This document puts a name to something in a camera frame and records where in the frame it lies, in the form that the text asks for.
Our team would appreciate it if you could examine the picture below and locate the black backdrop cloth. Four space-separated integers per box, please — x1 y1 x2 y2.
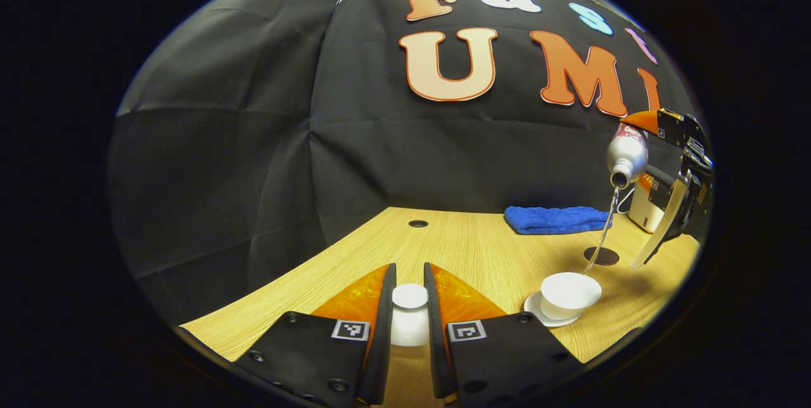
111 0 701 326

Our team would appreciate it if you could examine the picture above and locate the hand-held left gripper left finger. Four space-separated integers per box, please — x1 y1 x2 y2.
234 262 397 406

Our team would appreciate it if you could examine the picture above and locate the silver water bottle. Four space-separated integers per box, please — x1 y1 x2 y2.
606 123 649 190

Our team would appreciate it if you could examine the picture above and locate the white teacup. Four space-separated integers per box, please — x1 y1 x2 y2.
540 272 603 321

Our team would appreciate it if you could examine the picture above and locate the dark round coaster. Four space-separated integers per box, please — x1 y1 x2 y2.
584 246 620 267

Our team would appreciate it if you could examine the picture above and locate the white saucer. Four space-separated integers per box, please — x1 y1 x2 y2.
524 291 587 328

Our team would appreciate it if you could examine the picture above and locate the cream toaster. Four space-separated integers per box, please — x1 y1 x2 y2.
627 181 667 234

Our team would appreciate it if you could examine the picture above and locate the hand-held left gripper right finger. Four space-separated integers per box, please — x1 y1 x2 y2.
423 262 585 404

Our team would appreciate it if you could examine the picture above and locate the white teacup lid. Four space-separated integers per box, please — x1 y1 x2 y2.
390 283 431 348

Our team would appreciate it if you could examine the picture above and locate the blue towel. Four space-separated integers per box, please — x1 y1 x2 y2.
504 206 613 236

